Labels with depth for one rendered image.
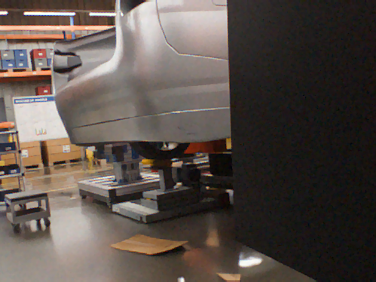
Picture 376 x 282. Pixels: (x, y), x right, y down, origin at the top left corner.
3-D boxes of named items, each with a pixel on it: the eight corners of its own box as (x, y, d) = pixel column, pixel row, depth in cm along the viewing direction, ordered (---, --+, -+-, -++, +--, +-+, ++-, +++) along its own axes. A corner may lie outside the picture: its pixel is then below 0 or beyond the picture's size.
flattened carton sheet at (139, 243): (162, 257, 274) (161, 252, 273) (109, 247, 314) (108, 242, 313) (192, 244, 294) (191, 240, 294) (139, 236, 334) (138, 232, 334)
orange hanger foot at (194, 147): (213, 153, 411) (209, 118, 410) (185, 153, 459) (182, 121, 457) (227, 151, 419) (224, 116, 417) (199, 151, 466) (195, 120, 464)
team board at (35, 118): (23, 180, 947) (10, 93, 937) (19, 179, 992) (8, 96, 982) (88, 170, 1009) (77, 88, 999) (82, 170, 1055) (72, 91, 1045)
